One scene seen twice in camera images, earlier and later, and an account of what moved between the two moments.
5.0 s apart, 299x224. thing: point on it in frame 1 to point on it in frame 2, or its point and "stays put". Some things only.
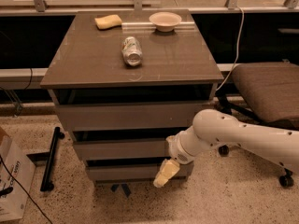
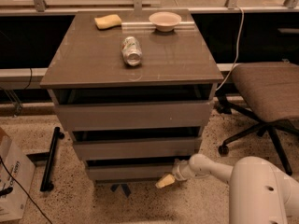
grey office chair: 269,94 stays put
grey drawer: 184,172 stays put
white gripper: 176,152 to 178,173
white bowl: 165,21 stays put
